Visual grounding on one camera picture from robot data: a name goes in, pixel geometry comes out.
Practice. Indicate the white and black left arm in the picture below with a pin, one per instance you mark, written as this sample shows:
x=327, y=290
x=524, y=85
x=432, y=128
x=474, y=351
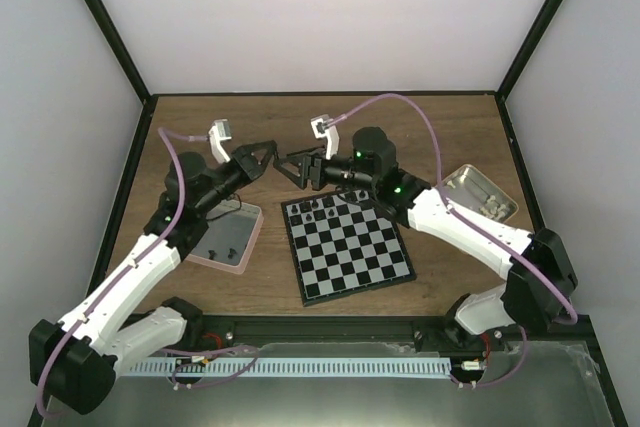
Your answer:
x=78, y=359

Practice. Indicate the black frame post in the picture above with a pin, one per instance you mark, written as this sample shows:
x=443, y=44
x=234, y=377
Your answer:
x=114, y=40
x=535, y=34

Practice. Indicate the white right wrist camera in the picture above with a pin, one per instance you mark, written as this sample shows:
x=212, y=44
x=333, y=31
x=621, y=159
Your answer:
x=324, y=129

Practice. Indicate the pink tray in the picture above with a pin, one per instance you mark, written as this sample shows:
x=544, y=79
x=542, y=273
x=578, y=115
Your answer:
x=231, y=224

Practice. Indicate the black frame post right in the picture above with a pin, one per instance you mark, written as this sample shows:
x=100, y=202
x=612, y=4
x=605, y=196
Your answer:
x=535, y=34

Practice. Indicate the pile of white chess pieces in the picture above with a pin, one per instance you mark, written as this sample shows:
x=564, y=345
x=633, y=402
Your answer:
x=483, y=198

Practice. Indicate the black frame post left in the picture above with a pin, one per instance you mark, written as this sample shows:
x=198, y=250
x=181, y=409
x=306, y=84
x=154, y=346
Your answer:
x=114, y=40

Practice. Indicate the light blue slotted cable duct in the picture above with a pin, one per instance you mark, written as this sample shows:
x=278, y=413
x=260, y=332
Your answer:
x=419, y=368

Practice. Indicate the black and silver chessboard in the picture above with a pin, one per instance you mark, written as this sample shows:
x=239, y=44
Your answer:
x=354, y=251

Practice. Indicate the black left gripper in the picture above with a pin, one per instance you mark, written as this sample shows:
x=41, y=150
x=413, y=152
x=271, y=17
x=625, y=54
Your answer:
x=247, y=162

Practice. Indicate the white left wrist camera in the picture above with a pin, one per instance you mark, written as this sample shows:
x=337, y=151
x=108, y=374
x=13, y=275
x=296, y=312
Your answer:
x=218, y=134

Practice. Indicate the gold metal tin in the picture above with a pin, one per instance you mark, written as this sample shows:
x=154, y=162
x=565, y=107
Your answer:
x=470, y=171

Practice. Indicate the pile of black chess pieces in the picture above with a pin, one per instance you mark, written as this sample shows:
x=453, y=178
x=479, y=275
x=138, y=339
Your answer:
x=230, y=254

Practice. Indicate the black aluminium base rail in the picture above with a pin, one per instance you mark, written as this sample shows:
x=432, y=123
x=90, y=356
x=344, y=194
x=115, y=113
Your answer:
x=424, y=333

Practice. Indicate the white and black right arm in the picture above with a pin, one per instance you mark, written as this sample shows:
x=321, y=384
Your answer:
x=535, y=267

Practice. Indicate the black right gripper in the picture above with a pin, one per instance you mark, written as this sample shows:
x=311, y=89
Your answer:
x=312, y=158

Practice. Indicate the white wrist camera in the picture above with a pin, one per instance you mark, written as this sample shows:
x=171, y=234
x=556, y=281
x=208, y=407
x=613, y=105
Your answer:
x=218, y=134
x=324, y=129

